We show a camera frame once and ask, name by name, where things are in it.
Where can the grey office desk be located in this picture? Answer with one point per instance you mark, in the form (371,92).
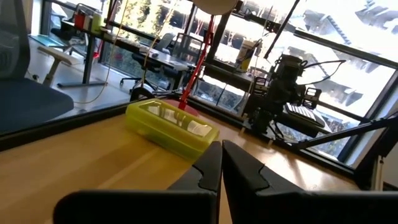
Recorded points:
(168,60)

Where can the translucent yellow-green supply box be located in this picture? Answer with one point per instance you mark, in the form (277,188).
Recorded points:
(161,130)

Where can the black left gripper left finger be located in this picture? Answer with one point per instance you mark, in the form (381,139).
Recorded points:
(186,205)

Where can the red container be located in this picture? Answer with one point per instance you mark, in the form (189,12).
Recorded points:
(79,21)

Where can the black office chair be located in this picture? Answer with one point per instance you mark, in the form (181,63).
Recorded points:
(146,60)

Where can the dark blue office chair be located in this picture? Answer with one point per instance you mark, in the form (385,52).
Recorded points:
(28,102)

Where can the black diagonal pole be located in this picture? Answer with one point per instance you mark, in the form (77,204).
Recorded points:
(281,29)

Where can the red desk lamp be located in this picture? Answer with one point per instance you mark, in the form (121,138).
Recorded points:
(194,73)

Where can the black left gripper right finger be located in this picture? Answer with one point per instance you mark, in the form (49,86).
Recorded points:
(264,205)

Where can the green container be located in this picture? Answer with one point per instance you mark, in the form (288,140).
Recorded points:
(96,22)

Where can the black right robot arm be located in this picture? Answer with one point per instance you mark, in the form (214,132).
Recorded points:
(261,121)

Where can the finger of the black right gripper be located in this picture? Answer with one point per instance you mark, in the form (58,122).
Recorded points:
(261,87)
(313,99)

